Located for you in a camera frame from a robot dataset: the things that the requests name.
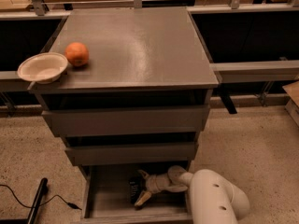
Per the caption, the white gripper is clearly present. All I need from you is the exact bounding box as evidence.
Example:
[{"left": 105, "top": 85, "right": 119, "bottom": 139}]
[{"left": 135, "top": 169, "right": 171, "bottom": 207}]

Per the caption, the dark rxbar blueberry bar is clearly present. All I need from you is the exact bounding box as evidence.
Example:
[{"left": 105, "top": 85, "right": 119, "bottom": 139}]
[{"left": 129, "top": 176, "right": 144, "bottom": 203}]

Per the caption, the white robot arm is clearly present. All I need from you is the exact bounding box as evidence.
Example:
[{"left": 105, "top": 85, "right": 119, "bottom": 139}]
[{"left": 134, "top": 165, "right": 250, "bottom": 224}]

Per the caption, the grey open bottom drawer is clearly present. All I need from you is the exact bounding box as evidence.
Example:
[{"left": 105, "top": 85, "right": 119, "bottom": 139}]
[{"left": 81, "top": 161, "right": 193, "bottom": 224}]

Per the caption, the grey middle drawer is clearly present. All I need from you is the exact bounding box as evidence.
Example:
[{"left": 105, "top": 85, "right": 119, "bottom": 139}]
[{"left": 65, "top": 142, "right": 197, "bottom": 166}]

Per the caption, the grey drawer cabinet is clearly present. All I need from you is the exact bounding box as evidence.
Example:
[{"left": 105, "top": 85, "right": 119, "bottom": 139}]
[{"left": 28, "top": 7, "right": 220, "bottom": 224}]

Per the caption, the grey top drawer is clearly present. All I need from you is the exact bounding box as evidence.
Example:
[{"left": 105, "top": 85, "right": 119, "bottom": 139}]
[{"left": 42, "top": 105, "right": 209, "bottom": 137}]

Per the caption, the black pole on floor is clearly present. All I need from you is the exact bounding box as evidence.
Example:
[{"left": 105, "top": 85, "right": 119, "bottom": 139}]
[{"left": 26, "top": 178, "right": 48, "bottom": 224}]

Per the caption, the orange fruit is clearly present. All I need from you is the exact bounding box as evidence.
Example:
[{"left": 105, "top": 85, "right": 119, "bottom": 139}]
[{"left": 64, "top": 42, "right": 89, "bottom": 67}]

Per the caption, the white paper bowl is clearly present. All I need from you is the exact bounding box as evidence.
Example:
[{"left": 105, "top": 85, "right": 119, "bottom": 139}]
[{"left": 17, "top": 52, "right": 68, "bottom": 84}]

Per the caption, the wooden board right edge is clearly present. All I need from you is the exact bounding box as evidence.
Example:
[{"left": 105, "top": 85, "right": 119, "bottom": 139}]
[{"left": 283, "top": 81, "right": 299, "bottom": 126}]

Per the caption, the black cable on floor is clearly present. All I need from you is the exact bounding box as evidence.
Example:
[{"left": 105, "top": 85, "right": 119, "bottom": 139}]
[{"left": 0, "top": 184, "right": 82, "bottom": 211}]

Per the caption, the grey metal rail frame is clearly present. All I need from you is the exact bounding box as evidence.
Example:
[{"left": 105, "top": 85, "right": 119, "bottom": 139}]
[{"left": 0, "top": 0, "right": 299, "bottom": 116}]

